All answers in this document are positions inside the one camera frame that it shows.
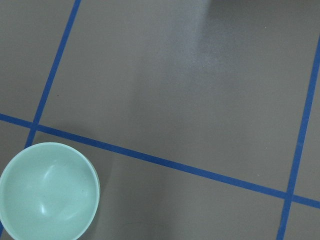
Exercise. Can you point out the green bowl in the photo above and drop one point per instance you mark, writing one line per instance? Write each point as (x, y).
(48, 191)

